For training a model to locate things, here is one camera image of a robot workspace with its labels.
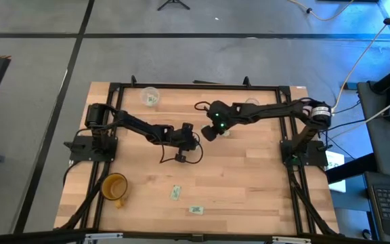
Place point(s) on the silver bracket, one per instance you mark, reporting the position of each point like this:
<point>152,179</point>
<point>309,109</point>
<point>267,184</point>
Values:
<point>103,236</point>
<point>291,240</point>

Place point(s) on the black metal table frame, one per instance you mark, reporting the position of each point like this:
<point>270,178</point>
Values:
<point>198,86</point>

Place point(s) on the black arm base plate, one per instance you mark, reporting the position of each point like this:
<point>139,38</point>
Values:
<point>317,156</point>
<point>80,150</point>

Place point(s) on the black tripod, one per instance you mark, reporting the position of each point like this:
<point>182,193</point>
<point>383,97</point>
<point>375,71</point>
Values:
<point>173,1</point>

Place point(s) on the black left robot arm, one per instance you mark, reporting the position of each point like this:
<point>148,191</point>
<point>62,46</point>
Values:
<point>137,125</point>

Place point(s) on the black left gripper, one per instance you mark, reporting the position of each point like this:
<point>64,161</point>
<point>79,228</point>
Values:
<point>185,140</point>

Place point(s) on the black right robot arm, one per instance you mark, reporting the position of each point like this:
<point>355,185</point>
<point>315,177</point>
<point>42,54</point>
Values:
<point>276,110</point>

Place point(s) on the black overhead mount bar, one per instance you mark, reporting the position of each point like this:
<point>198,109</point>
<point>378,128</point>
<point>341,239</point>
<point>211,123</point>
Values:
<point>29,237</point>

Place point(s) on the yellow mug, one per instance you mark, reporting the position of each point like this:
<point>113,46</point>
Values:
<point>113,188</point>

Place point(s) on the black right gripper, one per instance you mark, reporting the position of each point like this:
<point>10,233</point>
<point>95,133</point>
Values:
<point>215,122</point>

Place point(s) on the grey side desk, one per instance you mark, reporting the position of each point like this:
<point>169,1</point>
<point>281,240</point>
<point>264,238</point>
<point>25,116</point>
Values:
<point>384,145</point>

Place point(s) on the small clear plastic bin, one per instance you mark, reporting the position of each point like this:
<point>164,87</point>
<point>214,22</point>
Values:
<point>253,100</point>

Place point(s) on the green Stevia sweetener packet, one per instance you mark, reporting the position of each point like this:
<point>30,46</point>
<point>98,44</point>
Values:
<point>152,99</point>
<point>227,133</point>
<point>196,210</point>
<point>175,192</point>

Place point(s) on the white paper sheet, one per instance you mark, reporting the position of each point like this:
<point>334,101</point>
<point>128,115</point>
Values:
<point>337,161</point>

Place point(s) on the black beam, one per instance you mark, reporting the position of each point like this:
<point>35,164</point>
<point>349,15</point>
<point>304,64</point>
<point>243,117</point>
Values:
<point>350,167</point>

